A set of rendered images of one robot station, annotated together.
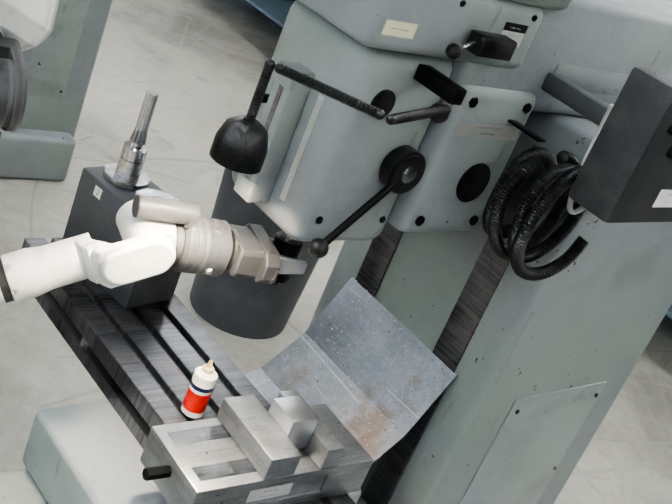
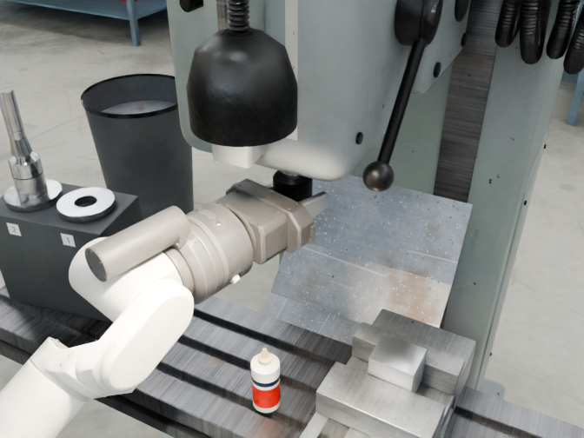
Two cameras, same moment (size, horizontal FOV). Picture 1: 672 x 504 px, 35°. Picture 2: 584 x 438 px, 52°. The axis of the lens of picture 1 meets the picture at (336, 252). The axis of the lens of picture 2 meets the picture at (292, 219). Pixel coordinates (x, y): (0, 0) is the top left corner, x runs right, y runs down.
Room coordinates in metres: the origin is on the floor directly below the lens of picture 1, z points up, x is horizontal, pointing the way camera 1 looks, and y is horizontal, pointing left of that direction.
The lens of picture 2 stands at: (0.92, 0.23, 1.61)
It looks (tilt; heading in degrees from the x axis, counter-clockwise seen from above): 34 degrees down; 345
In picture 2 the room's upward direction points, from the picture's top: straight up
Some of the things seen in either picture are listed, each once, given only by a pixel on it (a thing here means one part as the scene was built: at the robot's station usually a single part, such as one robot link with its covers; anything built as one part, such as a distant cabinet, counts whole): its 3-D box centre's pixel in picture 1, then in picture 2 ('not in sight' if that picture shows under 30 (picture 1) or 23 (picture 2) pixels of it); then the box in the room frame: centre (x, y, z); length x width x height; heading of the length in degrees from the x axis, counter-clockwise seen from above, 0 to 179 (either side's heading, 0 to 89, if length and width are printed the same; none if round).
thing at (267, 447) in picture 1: (258, 435); (378, 408); (1.37, 0.00, 0.99); 0.15 x 0.06 x 0.04; 46
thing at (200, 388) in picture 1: (201, 386); (265, 376); (1.49, 0.12, 0.96); 0.04 x 0.04 x 0.11
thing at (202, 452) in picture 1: (264, 450); (384, 412); (1.39, -0.02, 0.96); 0.35 x 0.15 x 0.11; 136
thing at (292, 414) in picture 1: (290, 423); (395, 369); (1.41, -0.04, 1.01); 0.06 x 0.05 x 0.06; 46
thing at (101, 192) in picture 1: (128, 231); (71, 246); (1.82, 0.39, 1.00); 0.22 x 0.12 x 0.20; 58
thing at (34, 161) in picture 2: (135, 148); (23, 160); (1.84, 0.43, 1.16); 0.05 x 0.05 x 0.01
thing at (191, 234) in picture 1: (162, 230); (146, 267); (1.41, 0.25, 1.24); 0.11 x 0.11 x 0.11; 33
